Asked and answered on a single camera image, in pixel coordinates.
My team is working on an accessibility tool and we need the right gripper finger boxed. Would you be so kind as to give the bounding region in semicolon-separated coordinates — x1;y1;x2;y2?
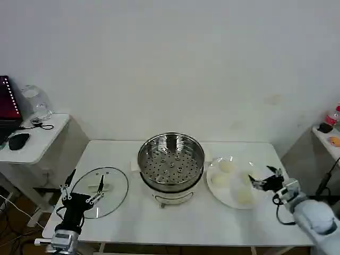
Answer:
248;174;267;191
266;166;284;179

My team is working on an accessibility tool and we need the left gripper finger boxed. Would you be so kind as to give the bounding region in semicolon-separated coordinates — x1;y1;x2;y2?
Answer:
59;168;77;201
86;174;105;206

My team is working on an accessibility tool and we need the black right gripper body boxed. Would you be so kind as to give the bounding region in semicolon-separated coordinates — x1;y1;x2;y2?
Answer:
261;174;285;193

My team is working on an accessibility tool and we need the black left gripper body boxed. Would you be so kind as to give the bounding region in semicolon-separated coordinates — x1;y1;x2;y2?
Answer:
54;192;91;235

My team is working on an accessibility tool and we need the white steamed bun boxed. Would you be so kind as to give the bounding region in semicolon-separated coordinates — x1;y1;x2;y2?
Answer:
241;171;256;184
210;173;227;186
236;188;255;206
218;161;236;174

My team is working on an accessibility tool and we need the round glass lid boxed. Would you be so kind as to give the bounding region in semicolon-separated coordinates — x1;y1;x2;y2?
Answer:
69;166;130;219

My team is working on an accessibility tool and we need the white round plate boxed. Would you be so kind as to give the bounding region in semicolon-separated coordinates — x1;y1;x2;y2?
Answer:
206;156;269;210

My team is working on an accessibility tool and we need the white narrow side table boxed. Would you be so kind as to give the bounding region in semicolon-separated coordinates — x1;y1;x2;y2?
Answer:
311;124;340;167

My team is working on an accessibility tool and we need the small black object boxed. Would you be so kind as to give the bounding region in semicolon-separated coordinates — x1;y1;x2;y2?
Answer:
317;122;334;134

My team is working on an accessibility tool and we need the black computer mouse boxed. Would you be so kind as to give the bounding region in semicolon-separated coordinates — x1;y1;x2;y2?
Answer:
8;132;31;150

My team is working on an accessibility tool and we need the white electric cooker base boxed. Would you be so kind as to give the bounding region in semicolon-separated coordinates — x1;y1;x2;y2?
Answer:
139;169;205;209

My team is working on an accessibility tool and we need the perforated steel steamer basket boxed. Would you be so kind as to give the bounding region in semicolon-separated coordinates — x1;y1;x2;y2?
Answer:
137;132;206;192

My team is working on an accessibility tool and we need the clear bottle with red label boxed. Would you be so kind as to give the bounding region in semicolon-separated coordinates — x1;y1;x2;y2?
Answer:
326;103;340;129

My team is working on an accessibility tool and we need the dark red laptop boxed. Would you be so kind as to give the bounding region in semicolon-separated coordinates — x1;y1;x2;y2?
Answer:
0;75;24;129

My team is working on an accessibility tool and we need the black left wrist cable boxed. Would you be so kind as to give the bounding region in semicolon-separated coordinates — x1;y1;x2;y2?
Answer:
54;206;66;223

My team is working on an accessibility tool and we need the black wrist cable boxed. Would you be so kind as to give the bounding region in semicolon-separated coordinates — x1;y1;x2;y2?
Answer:
273;194;296;226
54;206;66;223

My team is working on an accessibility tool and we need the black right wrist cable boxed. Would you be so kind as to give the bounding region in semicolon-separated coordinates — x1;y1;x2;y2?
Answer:
273;194;296;226

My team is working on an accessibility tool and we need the black hanging cable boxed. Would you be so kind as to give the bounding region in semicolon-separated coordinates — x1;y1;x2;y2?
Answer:
315;156;340;198

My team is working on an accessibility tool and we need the white floor cable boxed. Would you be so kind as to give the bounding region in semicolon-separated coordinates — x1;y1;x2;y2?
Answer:
0;194;45;230

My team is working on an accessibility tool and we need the small device with black lanyard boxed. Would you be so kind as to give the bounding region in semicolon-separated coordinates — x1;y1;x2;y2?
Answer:
18;117;54;131

